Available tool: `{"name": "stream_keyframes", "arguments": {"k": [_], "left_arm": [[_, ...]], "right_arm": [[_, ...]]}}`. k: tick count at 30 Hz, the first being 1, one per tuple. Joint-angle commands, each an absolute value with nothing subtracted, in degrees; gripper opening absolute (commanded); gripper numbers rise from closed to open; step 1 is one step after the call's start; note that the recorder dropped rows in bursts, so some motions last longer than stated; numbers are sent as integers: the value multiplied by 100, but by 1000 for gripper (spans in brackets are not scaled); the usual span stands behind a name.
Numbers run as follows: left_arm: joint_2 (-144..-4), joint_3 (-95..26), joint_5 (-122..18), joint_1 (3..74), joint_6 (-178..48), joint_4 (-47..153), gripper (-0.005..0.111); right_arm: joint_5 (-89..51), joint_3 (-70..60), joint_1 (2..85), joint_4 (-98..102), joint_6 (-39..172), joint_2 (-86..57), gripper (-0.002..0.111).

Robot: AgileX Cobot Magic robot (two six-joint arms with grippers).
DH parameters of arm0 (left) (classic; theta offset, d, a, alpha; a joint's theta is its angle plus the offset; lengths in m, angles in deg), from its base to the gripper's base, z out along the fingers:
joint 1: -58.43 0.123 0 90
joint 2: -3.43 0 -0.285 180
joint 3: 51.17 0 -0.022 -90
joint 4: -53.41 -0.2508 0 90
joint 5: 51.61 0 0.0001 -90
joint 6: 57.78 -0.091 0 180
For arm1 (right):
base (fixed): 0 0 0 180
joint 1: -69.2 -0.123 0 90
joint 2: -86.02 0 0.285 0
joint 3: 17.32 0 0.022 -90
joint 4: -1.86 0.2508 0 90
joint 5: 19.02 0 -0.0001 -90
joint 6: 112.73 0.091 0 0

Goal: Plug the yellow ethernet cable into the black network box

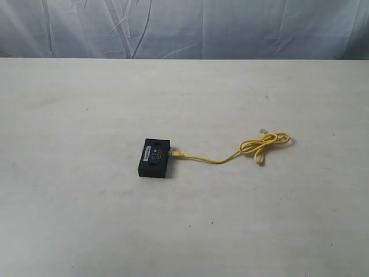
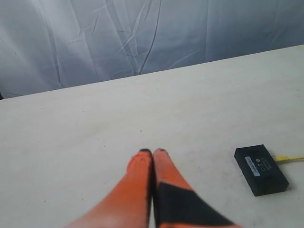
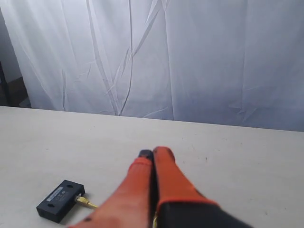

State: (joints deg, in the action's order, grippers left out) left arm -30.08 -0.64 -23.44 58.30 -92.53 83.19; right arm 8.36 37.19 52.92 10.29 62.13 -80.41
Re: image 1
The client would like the black network switch box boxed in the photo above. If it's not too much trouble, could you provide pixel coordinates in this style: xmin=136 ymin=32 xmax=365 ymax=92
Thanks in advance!
xmin=138 ymin=138 xmax=171 ymax=178

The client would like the yellow ethernet cable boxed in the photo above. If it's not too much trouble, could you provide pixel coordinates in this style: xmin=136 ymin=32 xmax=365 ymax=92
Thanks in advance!
xmin=168 ymin=128 xmax=291 ymax=166

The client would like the white wrinkled backdrop curtain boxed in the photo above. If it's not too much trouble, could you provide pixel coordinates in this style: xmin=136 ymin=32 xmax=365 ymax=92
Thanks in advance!
xmin=1 ymin=1 xmax=368 ymax=59

